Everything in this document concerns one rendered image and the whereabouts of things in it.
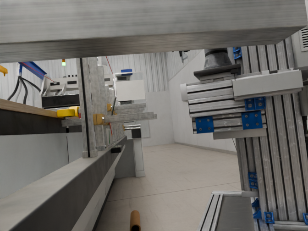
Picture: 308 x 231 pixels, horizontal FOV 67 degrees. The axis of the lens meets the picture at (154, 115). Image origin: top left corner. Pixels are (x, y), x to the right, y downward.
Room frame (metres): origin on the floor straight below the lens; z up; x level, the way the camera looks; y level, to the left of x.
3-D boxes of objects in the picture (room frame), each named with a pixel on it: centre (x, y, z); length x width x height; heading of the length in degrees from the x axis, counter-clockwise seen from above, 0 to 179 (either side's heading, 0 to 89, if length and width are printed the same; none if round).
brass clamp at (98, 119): (1.10, 0.26, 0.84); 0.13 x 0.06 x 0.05; 5
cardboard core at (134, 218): (1.93, 0.24, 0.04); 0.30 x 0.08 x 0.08; 5
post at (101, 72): (1.32, 0.28, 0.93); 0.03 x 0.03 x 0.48; 5
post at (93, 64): (1.08, 0.26, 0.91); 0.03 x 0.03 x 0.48; 5
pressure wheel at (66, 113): (1.10, 0.41, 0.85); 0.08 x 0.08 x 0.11
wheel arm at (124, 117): (1.12, 0.22, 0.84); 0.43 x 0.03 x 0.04; 95
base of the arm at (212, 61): (1.21, -0.36, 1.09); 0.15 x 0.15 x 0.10
